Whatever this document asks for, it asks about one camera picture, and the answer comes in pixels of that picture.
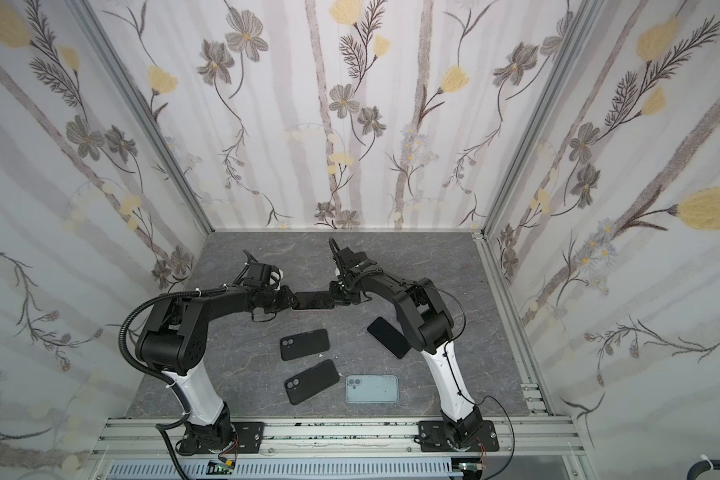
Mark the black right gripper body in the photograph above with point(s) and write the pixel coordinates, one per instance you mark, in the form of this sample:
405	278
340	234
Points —
342	291

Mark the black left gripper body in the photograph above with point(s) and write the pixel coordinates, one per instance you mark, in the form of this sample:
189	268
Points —
281	300

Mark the black phone picked up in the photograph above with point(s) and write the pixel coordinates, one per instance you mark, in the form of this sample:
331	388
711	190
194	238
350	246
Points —
313	300

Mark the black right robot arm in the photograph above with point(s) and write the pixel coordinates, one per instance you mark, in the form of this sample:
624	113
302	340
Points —
427	325

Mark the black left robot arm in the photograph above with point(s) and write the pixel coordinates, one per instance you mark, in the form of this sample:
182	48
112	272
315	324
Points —
173	341

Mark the black phone case upper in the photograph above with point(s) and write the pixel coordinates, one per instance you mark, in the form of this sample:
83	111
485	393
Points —
304	344

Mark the black phone case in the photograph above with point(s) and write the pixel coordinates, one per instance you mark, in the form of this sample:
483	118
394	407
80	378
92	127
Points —
304	344
311	382

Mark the black phone centre tilted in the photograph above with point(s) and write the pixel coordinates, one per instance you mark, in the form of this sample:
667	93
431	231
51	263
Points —
389	337

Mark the black phone case lower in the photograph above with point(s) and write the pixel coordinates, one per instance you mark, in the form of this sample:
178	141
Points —
311	382

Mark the light blue phone case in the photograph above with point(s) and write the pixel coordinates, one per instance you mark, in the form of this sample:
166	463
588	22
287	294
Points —
371	389

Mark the small green circuit board left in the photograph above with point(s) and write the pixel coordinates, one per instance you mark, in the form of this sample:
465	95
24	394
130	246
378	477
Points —
223	467

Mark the small green circuit board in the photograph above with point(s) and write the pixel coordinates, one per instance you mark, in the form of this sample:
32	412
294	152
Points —
223	467
469	468

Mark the small green circuit board right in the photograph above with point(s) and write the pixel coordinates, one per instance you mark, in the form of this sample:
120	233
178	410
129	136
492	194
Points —
469	468

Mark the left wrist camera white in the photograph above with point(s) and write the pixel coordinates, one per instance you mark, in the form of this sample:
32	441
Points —
275	276

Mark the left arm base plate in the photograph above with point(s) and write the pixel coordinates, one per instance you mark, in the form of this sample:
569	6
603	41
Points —
242	437

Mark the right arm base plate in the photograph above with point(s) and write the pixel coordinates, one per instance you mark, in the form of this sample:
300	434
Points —
436	436

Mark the aluminium frame rail front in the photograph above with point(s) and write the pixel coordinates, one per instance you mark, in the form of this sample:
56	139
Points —
281	438

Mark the white slotted cable duct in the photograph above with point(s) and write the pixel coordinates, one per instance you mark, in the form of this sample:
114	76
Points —
330	468

